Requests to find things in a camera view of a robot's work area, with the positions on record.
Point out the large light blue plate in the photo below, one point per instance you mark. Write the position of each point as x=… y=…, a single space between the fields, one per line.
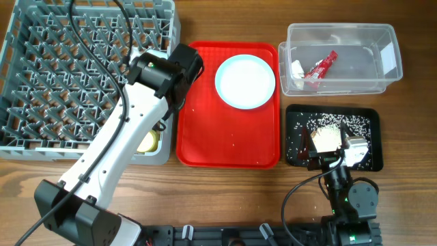
x=245 y=82

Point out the clear plastic bin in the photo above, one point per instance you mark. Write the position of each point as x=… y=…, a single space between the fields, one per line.
x=368 y=61

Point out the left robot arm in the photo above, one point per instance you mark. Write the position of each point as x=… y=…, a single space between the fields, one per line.
x=75 y=207

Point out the black plastic tray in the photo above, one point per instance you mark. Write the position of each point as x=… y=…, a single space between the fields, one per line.
x=376 y=144

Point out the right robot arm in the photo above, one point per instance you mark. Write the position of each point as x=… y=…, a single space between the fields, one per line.
x=353 y=201

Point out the yellow plastic cup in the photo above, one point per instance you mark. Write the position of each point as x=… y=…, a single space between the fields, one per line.
x=149 y=142

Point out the white napkin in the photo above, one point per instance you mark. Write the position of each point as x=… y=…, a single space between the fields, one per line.
x=298 y=74

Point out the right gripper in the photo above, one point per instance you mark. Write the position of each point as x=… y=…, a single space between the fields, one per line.
x=308 y=150

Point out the red snack wrapper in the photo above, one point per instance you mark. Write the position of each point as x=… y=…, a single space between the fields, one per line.
x=319 y=70

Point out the red plastic tray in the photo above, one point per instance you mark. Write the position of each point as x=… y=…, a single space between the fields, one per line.
x=212 y=133

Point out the food scraps and rice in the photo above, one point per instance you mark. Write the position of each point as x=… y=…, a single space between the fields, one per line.
x=325 y=133

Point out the grey dishwasher rack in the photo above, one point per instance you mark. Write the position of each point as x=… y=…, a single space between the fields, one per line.
x=57 y=65

